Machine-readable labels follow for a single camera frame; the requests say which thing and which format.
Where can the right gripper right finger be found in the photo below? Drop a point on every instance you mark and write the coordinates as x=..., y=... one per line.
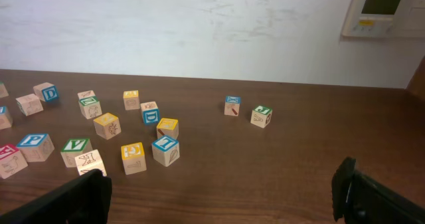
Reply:
x=358, y=198

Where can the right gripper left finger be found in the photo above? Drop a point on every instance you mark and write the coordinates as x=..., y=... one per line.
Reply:
x=86, y=199

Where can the wood block red edge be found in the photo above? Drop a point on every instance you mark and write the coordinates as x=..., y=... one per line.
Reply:
x=89, y=161

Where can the green V block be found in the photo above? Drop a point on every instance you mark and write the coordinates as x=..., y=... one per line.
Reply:
x=74, y=147

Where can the yellow block lower right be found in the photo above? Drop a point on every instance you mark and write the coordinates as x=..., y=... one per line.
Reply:
x=133, y=157

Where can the blue P block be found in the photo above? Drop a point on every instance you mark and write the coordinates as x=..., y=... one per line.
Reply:
x=36, y=147

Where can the yellow block centre right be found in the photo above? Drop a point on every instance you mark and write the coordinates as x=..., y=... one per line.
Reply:
x=107, y=126

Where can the red V block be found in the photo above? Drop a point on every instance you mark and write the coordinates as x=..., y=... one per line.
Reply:
x=12, y=161

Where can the green Z block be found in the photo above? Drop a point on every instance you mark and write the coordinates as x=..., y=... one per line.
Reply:
x=90, y=107

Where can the blue T block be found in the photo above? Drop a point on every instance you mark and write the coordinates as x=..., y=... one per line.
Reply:
x=166, y=150

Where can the plain wood block by Z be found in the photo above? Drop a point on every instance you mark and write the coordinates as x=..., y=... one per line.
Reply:
x=86, y=94

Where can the wood block blue bottom side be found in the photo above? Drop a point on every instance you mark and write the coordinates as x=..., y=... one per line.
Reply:
x=150, y=112

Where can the wood block green side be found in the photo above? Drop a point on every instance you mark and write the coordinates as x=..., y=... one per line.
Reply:
x=29, y=104

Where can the yellow block top row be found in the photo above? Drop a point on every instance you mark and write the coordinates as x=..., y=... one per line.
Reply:
x=131, y=100

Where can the blue H block centre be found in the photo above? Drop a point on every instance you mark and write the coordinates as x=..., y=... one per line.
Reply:
x=6, y=120

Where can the wood block blue D side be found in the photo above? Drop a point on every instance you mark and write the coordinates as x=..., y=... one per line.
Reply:
x=46, y=92

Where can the green J block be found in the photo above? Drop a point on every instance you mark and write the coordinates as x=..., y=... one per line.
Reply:
x=261, y=116

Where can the green L block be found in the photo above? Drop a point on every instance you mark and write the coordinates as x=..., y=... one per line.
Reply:
x=3, y=90

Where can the blue X block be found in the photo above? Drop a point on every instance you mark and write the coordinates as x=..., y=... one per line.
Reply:
x=232, y=105

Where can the wall control panel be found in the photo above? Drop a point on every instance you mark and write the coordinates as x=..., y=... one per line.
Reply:
x=384, y=18

